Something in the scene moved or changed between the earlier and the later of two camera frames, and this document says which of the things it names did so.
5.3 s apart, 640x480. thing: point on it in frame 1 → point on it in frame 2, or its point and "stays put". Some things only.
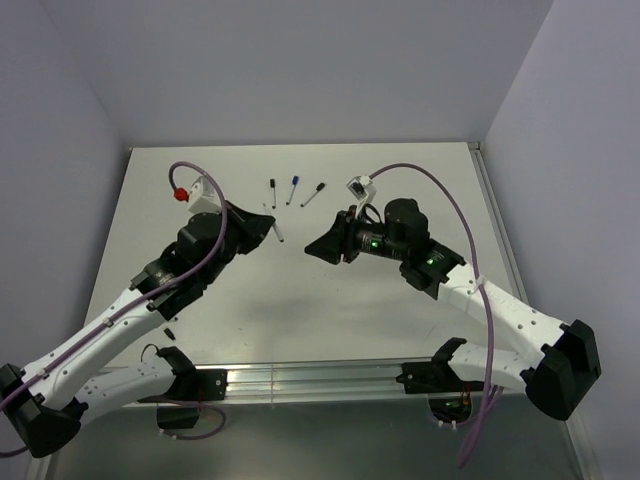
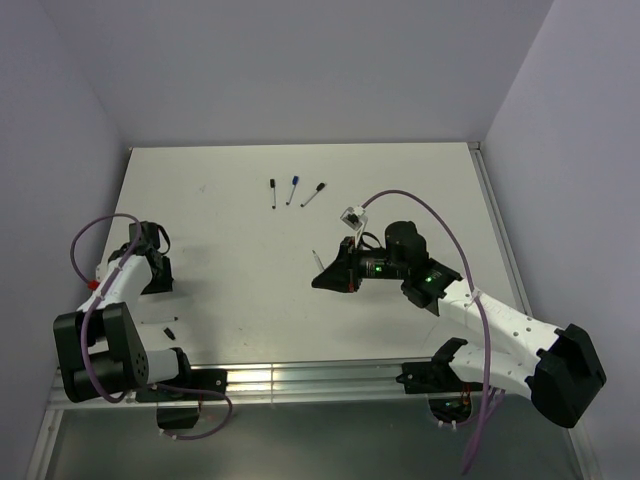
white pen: x=279 y=235 → x=321 y=267
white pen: x=294 y=182 stays put
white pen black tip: x=318 y=189 stays put
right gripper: x=339 y=239 → x=343 y=273
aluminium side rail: x=503 y=247 stays put
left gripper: x=254 y=227 → x=165 y=283
